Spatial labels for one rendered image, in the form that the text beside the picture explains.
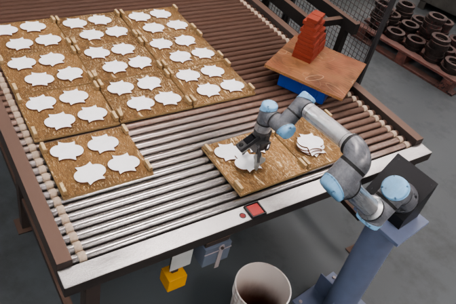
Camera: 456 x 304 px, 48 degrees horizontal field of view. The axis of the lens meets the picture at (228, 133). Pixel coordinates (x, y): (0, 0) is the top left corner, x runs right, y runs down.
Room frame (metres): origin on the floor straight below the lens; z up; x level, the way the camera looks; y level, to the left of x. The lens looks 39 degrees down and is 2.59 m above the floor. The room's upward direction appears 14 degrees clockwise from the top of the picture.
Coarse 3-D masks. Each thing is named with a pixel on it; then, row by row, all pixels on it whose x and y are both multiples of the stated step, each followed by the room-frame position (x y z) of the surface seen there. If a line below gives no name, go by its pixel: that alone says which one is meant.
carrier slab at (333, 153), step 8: (304, 120) 2.32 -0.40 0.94; (296, 128) 2.23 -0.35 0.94; (304, 128) 2.25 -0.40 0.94; (312, 128) 2.27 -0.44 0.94; (280, 136) 2.13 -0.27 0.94; (296, 136) 2.16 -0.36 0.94; (320, 136) 2.21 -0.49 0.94; (288, 144) 2.08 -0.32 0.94; (296, 144) 2.10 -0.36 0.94; (328, 144) 2.16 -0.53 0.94; (296, 152) 2.03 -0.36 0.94; (328, 152) 2.10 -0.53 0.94; (336, 152) 2.11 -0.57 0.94; (312, 160) 2.00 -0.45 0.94; (320, 160) 2.02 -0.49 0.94; (328, 160) 2.03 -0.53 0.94; (336, 160) 2.05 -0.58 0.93; (312, 168) 1.94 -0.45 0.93
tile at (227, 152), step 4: (220, 144) 1.94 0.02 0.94; (232, 144) 1.97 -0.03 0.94; (216, 148) 1.91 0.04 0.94; (220, 148) 1.91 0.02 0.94; (224, 148) 1.92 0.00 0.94; (228, 148) 1.93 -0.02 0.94; (232, 148) 1.93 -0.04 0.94; (236, 148) 1.94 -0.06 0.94; (216, 152) 1.88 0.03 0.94; (220, 152) 1.88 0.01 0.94; (224, 152) 1.89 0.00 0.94; (228, 152) 1.90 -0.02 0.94; (232, 152) 1.90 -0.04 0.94; (236, 152) 1.91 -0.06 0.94; (240, 152) 1.92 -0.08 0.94; (216, 156) 1.85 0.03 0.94; (220, 156) 1.85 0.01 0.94; (224, 156) 1.86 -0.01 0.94; (228, 156) 1.87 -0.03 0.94; (232, 156) 1.88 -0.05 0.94; (228, 160) 1.84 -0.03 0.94
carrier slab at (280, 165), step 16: (224, 144) 1.96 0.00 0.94; (272, 144) 2.05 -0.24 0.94; (224, 160) 1.84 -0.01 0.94; (272, 160) 1.93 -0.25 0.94; (288, 160) 1.96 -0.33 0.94; (224, 176) 1.75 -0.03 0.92; (240, 176) 1.76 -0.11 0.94; (256, 176) 1.78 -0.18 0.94; (272, 176) 1.81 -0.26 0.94; (288, 176) 1.84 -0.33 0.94
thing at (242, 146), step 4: (252, 132) 1.87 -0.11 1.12; (248, 136) 1.85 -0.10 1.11; (252, 136) 1.85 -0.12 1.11; (256, 136) 1.85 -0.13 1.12; (240, 140) 1.84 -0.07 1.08; (244, 140) 1.83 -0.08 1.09; (248, 140) 1.83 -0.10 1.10; (252, 140) 1.83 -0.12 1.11; (256, 140) 1.84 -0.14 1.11; (236, 144) 1.82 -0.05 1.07; (240, 144) 1.81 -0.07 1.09; (244, 144) 1.81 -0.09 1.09; (248, 144) 1.81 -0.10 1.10; (252, 144) 1.83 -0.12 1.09; (240, 148) 1.80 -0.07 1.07; (244, 148) 1.80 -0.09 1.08
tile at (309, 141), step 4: (300, 136) 2.13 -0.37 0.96; (304, 136) 2.13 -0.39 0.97; (308, 136) 2.14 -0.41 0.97; (312, 136) 2.15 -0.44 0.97; (316, 136) 2.16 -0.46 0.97; (300, 140) 2.09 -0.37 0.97; (304, 140) 2.10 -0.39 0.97; (308, 140) 2.11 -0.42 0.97; (312, 140) 2.12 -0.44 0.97; (316, 140) 2.12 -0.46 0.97; (320, 140) 2.13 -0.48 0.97; (300, 144) 2.06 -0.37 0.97; (304, 144) 2.07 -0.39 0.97; (308, 144) 2.08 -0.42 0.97; (312, 144) 2.09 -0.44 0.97; (316, 144) 2.10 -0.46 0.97; (320, 144) 2.10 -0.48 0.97; (308, 148) 2.05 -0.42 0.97; (312, 148) 2.06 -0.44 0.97; (316, 148) 2.07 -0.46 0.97; (320, 148) 2.07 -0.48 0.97
